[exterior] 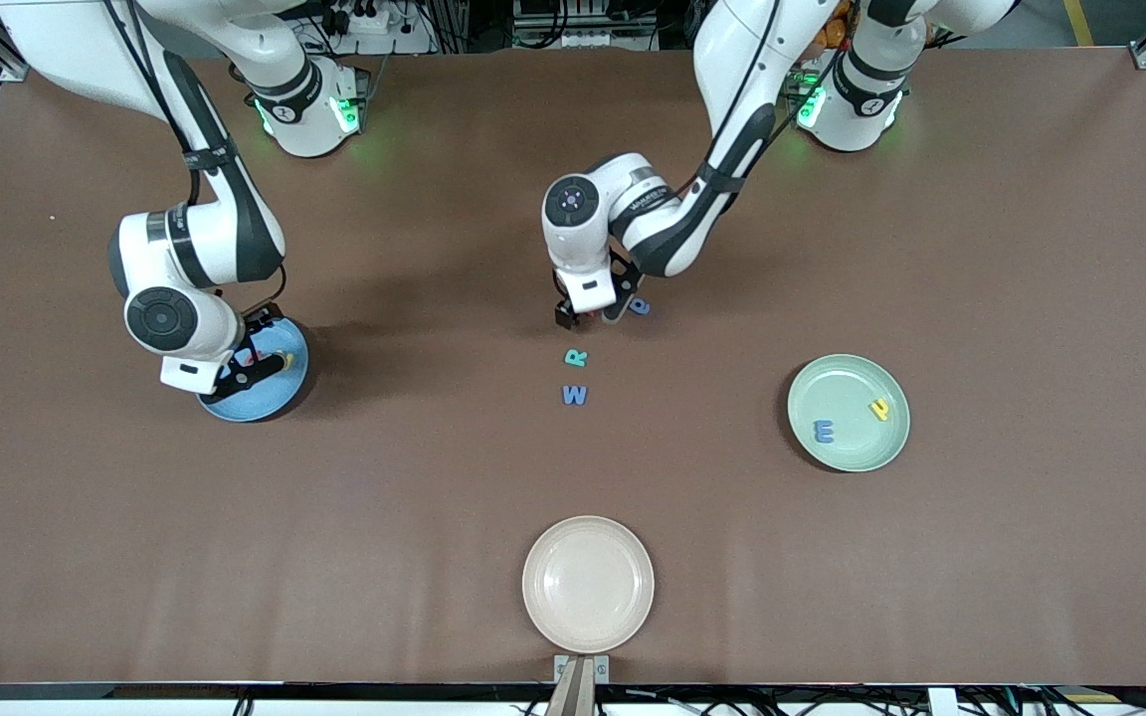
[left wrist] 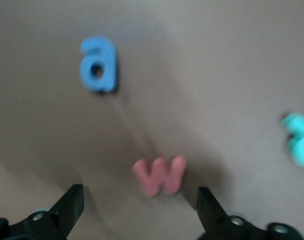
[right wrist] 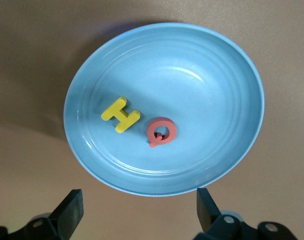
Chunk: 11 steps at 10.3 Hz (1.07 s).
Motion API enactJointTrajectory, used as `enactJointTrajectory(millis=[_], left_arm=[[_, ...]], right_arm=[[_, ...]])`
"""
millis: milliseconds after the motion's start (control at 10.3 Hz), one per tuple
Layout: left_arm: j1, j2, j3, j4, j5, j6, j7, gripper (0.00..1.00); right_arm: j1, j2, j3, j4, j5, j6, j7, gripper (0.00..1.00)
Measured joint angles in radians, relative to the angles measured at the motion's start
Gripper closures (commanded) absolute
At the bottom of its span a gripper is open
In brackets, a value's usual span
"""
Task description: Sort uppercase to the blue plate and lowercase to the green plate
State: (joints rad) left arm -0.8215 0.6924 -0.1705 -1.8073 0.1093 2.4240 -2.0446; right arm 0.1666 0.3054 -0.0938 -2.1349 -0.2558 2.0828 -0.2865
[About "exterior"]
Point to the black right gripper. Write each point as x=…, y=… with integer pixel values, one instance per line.
x=257, y=328

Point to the brown table cover sheet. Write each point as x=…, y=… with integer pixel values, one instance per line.
x=135, y=547

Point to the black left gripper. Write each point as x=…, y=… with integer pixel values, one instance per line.
x=621, y=270

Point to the green plate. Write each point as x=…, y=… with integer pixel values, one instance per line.
x=847, y=452

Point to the blue plate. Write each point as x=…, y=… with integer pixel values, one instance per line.
x=275, y=396

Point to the yellow foam lowercase h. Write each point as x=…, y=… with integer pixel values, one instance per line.
x=878, y=408

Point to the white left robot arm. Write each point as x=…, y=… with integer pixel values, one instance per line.
x=732, y=60

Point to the blue foam lowercase m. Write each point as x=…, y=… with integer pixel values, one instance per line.
x=818, y=432

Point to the beige plate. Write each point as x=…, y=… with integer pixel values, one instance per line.
x=588, y=585

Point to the white power strip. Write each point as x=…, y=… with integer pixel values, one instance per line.
x=364, y=20

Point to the electronics rack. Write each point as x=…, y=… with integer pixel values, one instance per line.
x=583, y=25

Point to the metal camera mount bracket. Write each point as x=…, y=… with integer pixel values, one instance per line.
x=581, y=696

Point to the black table edge rail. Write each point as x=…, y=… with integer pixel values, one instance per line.
x=235, y=690

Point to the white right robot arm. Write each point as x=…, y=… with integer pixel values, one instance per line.
x=205, y=239

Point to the blue foam letter W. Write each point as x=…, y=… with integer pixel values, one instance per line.
x=574, y=397

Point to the teal foam letter R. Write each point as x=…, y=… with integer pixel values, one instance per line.
x=576, y=358

